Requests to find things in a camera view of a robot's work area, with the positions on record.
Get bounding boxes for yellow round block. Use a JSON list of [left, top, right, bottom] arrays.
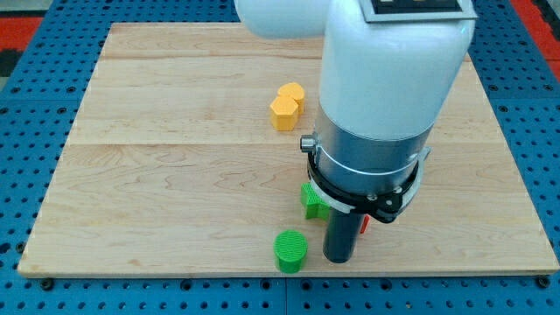
[[276, 82, 305, 115]]

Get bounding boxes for red block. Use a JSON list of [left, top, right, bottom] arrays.
[[360, 215, 370, 234]]

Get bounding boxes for green star block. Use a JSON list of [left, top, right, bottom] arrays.
[[300, 183, 330, 221]]

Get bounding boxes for wooden board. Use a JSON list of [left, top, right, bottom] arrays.
[[17, 23, 559, 278]]

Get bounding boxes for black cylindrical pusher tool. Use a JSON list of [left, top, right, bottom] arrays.
[[323, 208, 364, 263]]

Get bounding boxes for yellow hexagon block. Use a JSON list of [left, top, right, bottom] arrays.
[[269, 96, 299, 131]]

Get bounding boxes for green cylinder block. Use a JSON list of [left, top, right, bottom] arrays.
[[273, 229, 308, 274]]

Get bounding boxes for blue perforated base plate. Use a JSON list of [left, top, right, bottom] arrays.
[[1, 1, 559, 314]]

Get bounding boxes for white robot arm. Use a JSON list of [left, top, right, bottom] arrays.
[[234, 0, 477, 263]]

